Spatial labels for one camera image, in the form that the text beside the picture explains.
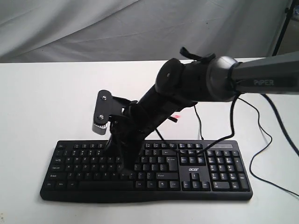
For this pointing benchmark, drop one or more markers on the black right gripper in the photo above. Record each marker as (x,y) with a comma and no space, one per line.
(149,112)

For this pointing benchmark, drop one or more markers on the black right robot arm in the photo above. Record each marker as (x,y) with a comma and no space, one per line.
(178,86)

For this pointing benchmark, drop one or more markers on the black acer keyboard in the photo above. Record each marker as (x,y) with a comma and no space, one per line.
(176,170)

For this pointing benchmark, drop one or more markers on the grey backdrop cloth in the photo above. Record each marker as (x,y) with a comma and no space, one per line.
(133,30)

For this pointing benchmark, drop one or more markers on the black tripod stand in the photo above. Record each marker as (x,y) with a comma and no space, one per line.
(287,17)

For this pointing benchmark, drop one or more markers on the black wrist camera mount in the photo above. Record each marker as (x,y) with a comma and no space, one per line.
(102,114)

